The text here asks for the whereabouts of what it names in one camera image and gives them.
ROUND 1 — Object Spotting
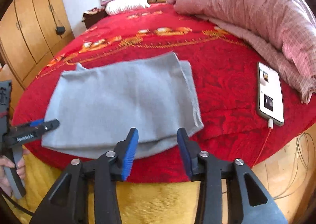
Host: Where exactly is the person's left hand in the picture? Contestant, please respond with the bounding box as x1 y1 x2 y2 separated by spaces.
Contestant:
1 146 29 199

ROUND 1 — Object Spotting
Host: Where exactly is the yellow fuzzy blanket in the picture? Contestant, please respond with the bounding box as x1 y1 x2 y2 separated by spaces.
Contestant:
17 151 200 223

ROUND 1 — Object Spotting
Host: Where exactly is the wooden wardrobe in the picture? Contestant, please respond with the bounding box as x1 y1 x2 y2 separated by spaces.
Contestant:
1 0 74 115

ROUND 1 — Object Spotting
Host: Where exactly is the small black hanging bag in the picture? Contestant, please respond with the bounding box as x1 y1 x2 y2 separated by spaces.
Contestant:
55 26 66 36

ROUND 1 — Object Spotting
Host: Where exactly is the white smartphone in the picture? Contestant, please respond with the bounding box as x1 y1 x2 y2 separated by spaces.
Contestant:
257 62 284 127

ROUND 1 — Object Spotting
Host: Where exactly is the dark wooden nightstand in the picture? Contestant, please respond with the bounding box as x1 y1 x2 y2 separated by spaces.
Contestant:
83 10 108 29

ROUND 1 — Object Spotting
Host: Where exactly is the cloth on nightstand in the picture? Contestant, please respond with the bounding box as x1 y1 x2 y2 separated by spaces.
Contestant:
83 8 105 18

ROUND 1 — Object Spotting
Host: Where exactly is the lower white pillow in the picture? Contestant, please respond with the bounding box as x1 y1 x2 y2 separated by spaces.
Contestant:
105 0 150 16

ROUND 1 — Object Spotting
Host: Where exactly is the pink checkered quilt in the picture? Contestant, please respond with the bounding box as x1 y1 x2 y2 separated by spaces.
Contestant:
168 0 315 104

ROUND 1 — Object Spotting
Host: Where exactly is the white charging cable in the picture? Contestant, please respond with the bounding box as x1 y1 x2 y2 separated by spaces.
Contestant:
251 117 275 168

